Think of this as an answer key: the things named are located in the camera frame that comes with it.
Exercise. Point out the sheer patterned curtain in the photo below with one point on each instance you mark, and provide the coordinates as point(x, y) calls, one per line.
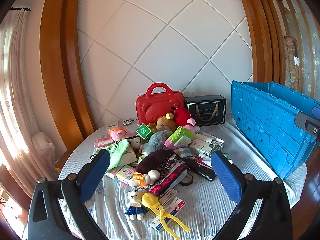
point(12, 80)

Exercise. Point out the dark curtain rod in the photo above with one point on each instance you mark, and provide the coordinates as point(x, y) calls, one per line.
point(21, 8)

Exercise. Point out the white box green logo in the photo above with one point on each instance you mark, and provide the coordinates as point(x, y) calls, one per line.
point(200, 147)

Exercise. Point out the rolled patterned carpet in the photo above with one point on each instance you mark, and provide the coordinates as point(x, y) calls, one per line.
point(291, 62)

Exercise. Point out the red white medicine box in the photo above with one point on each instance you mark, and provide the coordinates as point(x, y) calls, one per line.
point(170, 195)

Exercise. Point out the small green box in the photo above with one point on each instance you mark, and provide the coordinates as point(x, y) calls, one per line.
point(143, 131)

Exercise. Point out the striped cloth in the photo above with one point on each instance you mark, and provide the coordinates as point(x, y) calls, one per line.
point(183, 152)

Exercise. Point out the red plush toy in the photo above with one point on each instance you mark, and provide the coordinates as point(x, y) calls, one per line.
point(182, 116)

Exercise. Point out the wooden wall frame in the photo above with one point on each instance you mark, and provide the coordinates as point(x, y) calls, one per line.
point(57, 55)

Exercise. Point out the brown bear plush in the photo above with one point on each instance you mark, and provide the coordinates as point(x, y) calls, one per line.
point(163, 123)

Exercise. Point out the white plush toy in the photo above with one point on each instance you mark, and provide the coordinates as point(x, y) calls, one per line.
point(136, 143)

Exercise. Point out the red plastic toy case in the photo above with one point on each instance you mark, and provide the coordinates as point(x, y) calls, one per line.
point(152, 107)

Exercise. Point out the yellow plastic clip toy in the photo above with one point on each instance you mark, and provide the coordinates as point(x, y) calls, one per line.
point(150, 200)

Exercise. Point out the black tape roll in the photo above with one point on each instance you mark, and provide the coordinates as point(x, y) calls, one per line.
point(182, 180)

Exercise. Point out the wooden glass partition screen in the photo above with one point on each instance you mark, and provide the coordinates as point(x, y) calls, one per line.
point(282, 2)

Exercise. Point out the small white device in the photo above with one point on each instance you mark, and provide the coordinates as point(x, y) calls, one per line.
point(126, 121)

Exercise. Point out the blue plastic crate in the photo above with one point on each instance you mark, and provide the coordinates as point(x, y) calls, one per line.
point(265, 125)

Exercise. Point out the white long box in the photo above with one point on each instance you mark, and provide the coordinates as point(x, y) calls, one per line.
point(207, 137)

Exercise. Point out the maroon knit hat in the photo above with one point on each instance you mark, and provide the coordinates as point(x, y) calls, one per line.
point(157, 162)

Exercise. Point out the cloth-covered round desktop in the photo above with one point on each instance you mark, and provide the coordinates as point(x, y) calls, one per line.
point(210, 205)

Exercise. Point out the pink pig plush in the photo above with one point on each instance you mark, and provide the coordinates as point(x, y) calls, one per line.
point(191, 122)

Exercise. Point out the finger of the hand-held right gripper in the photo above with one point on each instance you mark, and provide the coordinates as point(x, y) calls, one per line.
point(306, 125)

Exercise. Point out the white pink medicine box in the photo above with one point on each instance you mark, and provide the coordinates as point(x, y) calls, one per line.
point(175, 205)

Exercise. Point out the black long case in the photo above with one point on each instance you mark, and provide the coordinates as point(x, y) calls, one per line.
point(200, 171)

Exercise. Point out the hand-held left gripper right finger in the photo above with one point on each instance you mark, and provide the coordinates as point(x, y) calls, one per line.
point(226, 177)

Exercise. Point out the black gift box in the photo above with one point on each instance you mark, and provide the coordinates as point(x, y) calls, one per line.
point(205, 112)

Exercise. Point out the small bear blue dress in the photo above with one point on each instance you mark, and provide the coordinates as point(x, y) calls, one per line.
point(135, 200)

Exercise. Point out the plain white box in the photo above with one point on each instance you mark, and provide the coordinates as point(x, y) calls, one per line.
point(130, 157)

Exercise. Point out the orange pink plush toy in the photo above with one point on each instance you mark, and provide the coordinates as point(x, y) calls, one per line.
point(118, 133)

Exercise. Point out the dark patterned pouch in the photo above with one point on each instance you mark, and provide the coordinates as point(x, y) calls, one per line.
point(170, 180)

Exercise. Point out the green plush toy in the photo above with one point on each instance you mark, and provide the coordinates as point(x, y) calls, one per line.
point(117, 152)

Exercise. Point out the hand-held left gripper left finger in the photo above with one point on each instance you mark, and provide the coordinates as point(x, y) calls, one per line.
point(93, 175)

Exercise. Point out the red white flat box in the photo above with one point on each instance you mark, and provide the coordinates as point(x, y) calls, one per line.
point(201, 162)

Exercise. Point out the white doll yellow bow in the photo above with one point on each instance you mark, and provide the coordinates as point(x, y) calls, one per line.
point(151, 176)

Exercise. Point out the pink yellow tissue pack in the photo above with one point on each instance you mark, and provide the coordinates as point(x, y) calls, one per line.
point(126, 173)

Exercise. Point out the green wet wipes pack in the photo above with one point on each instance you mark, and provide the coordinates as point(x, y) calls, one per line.
point(178, 136)

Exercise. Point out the grey fluffy plush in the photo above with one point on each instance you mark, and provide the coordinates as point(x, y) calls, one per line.
point(156, 142)

